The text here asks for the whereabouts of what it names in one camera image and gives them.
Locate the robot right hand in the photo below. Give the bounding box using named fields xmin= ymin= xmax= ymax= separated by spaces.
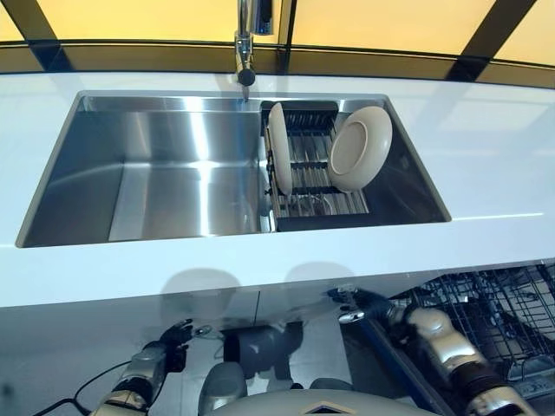
xmin=327 ymin=284 xmax=395 ymax=326

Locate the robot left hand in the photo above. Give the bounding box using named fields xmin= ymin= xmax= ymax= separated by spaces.
xmin=156 ymin=319 xmax=203 ymax=351

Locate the beige ceramic plate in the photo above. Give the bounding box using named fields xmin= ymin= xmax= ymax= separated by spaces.
xmin=327 ymin=106 xmax=395 ymax=192
xmin=266 ymin=102 xmax=294 ymax=197

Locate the black sink drain rack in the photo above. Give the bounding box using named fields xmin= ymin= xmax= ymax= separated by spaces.
xmin=259 ymin=100 xmax=370 ymax=233

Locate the stainless steel sink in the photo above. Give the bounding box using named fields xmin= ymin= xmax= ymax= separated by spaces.
xmin=15 ymin=89 xmax=454 ymax=250

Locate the chrome kitchen faucet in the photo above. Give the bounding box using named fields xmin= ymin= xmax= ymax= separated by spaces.
xmin=233 ymin=0 xmax=276 ymax=104

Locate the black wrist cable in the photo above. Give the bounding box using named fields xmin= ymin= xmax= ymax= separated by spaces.
xmin=55 ymin=358 xmax=132 ymax=411

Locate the dishwasher tilted wire basket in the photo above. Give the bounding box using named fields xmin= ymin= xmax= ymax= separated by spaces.
xmin=472 ymin=263 xmax=555 ymax=379

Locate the black window frame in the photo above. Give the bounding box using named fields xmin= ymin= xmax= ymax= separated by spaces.
xmin=0 ymin=0 xmax=555 ymax=87

